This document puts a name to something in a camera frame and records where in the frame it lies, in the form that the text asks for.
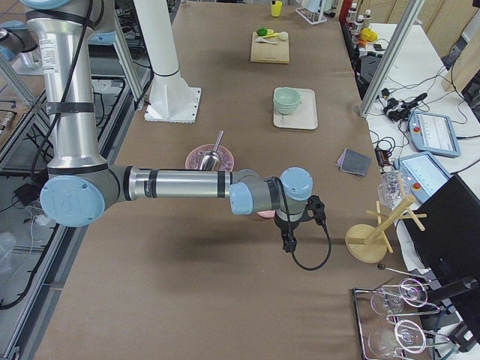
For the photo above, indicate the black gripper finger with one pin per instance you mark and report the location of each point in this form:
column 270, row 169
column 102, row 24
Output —
column 286, row 238
column 292, row 242

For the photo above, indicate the blue teach pendant far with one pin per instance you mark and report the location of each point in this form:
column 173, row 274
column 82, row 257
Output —
column 433, row 133

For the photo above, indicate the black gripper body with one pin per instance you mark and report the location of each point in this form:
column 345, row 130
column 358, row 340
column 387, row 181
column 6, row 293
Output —
column 286, row 227

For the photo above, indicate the white ceramic spoon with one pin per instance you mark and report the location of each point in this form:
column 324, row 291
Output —
column 262, row 40

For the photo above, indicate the yellow cup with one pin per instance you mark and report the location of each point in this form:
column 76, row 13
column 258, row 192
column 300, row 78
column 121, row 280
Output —
column 276, row 8

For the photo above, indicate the blue teach pendant near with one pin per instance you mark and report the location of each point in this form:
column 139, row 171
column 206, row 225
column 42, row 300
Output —
column 425, row 175

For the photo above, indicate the upper wine glass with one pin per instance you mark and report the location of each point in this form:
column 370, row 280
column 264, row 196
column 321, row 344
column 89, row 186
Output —
column 392, row 299

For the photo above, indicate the wooden mug tree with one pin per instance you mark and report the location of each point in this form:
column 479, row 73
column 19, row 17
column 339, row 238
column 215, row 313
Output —
column 369, row 244

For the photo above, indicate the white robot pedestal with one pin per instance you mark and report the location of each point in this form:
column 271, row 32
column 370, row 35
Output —
column 171, row 99

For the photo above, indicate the black wire glass rack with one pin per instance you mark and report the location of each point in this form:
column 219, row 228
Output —
column 388, row 321

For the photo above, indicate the wine glass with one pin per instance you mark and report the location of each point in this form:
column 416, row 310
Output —
column 402, row 341
column 392, row 299

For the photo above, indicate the blue teach pendant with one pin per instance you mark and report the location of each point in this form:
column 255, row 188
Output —
column 425, row 175
column 433, row 133

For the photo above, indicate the yellow plastic knife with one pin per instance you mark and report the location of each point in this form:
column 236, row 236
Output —
column 273, row 35

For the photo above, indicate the metal ice scoop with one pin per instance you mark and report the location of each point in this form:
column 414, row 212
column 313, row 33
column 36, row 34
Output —
column 211, row 159

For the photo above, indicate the white dish rack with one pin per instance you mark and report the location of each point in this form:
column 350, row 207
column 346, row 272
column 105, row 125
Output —
column 316, row 12

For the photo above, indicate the green bowl stack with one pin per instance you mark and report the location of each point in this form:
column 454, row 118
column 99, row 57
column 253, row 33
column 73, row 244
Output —
column 286, row 100

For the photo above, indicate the cream serving tray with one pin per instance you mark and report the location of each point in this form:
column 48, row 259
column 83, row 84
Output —
column 304, row 117

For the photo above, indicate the black monitor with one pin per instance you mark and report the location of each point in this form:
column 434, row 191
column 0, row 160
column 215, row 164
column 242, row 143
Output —
column 449, row 246

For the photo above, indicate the grey folded cloth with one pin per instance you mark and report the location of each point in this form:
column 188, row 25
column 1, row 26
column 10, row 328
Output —
column 354, row 163

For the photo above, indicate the yellow container on desk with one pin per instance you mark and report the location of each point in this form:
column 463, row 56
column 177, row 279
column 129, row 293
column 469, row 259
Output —
column 368, row 35

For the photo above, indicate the clear plastic bag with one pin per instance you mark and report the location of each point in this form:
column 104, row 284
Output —
column 393, row 188

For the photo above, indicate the lower wine glass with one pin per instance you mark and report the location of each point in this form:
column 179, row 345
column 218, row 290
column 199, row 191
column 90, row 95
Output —
column 402, row 341

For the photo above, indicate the pink bowl of ice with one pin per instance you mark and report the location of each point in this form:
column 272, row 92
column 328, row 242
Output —
column 192, row 161

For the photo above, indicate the bamboo cutting board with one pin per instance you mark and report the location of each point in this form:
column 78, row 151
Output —
column 267, row 53

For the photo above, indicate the aluminium frame post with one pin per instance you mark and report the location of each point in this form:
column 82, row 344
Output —
column 398, row 38

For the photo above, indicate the white steamed bun toy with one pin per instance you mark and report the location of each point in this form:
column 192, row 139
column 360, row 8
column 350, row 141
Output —
column 283, row 36

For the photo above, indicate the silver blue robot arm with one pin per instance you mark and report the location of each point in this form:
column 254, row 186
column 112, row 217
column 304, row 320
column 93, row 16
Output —
column 82, row 185

